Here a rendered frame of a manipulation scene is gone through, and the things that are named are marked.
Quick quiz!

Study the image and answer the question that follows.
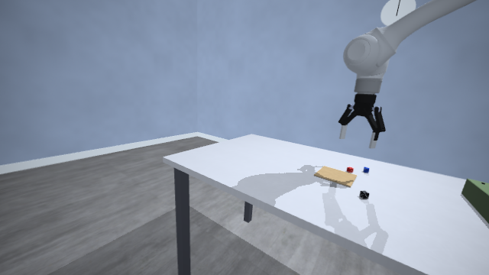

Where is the black die with white pips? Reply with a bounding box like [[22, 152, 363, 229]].
[[359, 191, 370, 199]]

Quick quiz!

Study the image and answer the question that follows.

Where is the tan flat mat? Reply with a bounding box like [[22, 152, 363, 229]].
[[314, 166, 357, 187]]

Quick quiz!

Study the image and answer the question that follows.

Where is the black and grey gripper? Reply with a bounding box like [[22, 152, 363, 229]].
[[338, 94, 386, 148]]

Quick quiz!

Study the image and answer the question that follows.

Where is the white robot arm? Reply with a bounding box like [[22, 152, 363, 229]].
[[343, 0, 477, 95]]

